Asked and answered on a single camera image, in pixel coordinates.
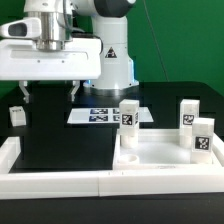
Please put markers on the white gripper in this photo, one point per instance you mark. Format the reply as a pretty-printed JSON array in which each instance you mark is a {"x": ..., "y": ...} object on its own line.
[{"x": 21, "y": 60}]

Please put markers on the white square tabletop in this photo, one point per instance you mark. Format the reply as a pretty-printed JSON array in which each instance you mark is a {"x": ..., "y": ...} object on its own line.
[{"x": 157, "y": 149}]

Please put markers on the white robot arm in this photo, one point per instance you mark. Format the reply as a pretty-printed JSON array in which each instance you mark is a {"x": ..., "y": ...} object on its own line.
[{"x": 63, "y": 20}]

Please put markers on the white AprilTag sheet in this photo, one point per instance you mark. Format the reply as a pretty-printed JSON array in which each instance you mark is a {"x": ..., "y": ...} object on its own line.
[{"x": 93, "y": 115}]

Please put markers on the white U-shaped fence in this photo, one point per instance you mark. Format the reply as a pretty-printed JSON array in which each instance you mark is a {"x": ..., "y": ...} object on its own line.
[{"x": 105, "y": 183}]

